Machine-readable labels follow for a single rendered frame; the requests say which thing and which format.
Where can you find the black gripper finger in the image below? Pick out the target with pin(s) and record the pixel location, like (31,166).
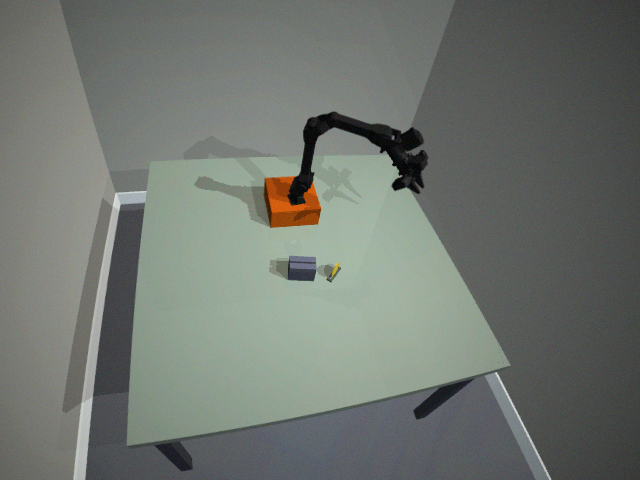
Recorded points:
(413,186)
(418,178)

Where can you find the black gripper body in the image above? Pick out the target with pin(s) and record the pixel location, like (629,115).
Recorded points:
(402,182)

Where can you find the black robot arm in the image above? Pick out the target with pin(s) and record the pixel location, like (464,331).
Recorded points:
(379,134)

